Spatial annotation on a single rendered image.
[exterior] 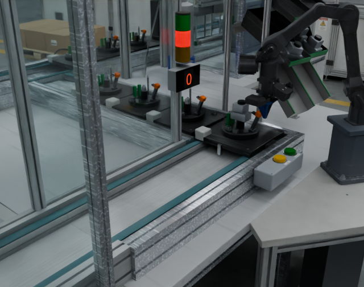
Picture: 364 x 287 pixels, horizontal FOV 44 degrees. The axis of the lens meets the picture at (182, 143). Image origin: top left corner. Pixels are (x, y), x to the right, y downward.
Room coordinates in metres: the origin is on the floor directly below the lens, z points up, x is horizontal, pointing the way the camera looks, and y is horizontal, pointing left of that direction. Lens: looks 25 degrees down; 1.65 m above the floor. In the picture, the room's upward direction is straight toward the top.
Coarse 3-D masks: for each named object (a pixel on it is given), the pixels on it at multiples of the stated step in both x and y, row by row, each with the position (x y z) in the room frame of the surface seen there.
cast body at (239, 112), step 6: (234, 102) 1.54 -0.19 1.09; (240, 102) 1.52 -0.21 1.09; (234, 108) 1.53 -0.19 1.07; (240, 108) 1.51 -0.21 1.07; (246, 108) 1.52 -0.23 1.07; (234, 114) 1.52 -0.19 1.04; (240, 114) 1.51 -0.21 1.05; (246, 114) 1.50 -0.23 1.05; (240, 120) 1.51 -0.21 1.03; (246, 120) 1.50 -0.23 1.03
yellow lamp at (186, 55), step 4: (176, 48) 1.45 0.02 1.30; (180, 48) 1.44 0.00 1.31; (184, 48) 1.44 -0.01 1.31; (188, 48) 1.45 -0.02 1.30; (176, 52) 1.45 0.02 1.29; (180, 52) 1.44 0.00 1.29; (184, 52) 1.44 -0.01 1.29; (188, 52) 1.45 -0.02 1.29; (176, 56) 1.45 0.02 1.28; (180, 56) 1.44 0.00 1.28; (184, 56) 1.44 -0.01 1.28; (188, 56) 1.45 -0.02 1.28; (176, 60) 1.45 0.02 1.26; (180, 60) 1.44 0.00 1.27; (184, 60) 1.44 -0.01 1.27; (188, 60) 1.45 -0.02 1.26
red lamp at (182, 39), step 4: (176, 32) 1.45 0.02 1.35; (180, 32) 1.44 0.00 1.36; (184, 32) 1.44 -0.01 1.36; (188, 32) 1.45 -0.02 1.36; (176, 36) 1.45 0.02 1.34; (180, 36) 1.44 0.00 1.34; (184, 36) 1.44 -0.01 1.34; (188, 36) 1.45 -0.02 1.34; (176, 40) 1.45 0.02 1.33; (180, 40) 1.44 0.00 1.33; (184, 40) 1.44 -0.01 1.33; (188, 40) 1.45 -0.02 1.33; (176, 44) 1.45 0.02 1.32; (180, 44) 1.44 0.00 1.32; (184, 44) 1.44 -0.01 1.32; (188, 44) 1.45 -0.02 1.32
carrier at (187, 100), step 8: (184, 104) 1.69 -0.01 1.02; (192, 104) 1.83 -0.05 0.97; (184, 112) 1.69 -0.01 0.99; (192, 112) 1.69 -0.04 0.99; (200, 112) 1.67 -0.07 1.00; (208, 112) 1.74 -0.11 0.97; (184, 120) 1.63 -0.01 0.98; (192, 120) 1.63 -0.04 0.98; (200, 120) 1.65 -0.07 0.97; (208, 120) 1.65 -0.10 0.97; (216, 120) 1.65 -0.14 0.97; (184, 128) 1.57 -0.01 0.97; (192, 128) 1.57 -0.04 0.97
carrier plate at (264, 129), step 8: (224, 120) 1.65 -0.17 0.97; (216, 128) 1.57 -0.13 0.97; (264, 128) 1.57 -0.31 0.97; (272, 128) 1.57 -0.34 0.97; (208, 136) 1.50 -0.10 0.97; (216, 136) 1.50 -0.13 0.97; (264, 136) 1.50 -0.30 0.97; (272, 136) 1.50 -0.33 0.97; (280, 136) 1.53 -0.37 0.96; (216, 144) 1.45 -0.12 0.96; (224, 144) 1.43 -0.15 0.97; (232, 144) 1.43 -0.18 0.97; (240, 144) 1.43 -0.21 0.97; (248, 144) 1.43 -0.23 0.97; (256, 144) 1.43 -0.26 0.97; (264, 144) 1.44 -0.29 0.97; (240, 152) 1.39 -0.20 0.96; (248, 152) 1.37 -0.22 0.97; (256, 152) 1.40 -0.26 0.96
